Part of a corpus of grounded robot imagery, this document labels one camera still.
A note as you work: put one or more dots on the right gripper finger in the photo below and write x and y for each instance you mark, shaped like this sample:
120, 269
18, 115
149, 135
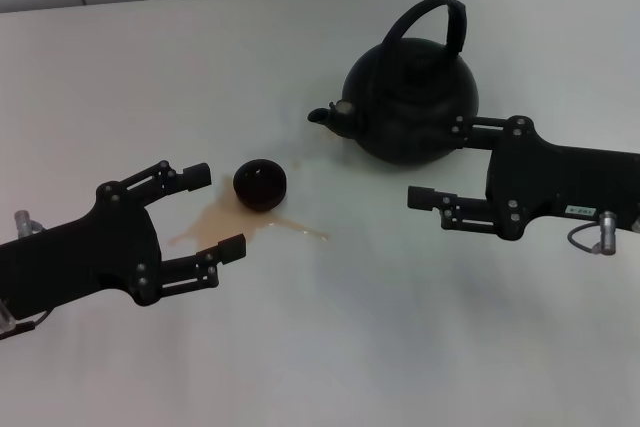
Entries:
480, 129
420, 197

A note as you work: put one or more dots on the black round teapot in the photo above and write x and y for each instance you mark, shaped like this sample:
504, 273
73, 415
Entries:
410, 112

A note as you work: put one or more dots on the small black teacup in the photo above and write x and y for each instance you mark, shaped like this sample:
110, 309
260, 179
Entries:
260, 187

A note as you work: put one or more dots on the brown tea spill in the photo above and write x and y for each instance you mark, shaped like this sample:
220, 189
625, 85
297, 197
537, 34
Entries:
215, 219

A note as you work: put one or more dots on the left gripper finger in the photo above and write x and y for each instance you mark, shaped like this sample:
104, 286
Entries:
197, 176
232, 248

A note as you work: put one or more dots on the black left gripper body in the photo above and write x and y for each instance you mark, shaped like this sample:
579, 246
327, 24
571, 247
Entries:
85, 257

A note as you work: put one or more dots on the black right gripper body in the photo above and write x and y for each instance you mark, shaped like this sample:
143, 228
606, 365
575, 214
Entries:
565, 177

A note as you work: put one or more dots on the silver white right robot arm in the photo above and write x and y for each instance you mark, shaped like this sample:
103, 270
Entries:
636, 226

